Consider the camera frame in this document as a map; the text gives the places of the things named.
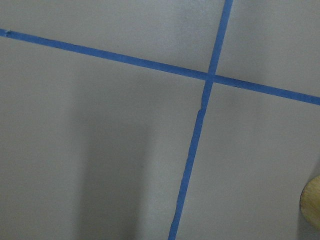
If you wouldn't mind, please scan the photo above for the yellow ribbed cup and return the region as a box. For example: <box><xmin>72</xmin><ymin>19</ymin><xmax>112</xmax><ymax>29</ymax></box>
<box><xmin>299</xmin><ymin>175</ymin><xmax>320</xmax><ymax>231</ymax></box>

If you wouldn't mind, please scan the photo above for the brown paper table cover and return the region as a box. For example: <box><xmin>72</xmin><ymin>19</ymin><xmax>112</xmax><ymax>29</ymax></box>
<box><xmin>0</xmin><ymin>0</ymin><xmax>320</xmax><ymax>240</ymax></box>

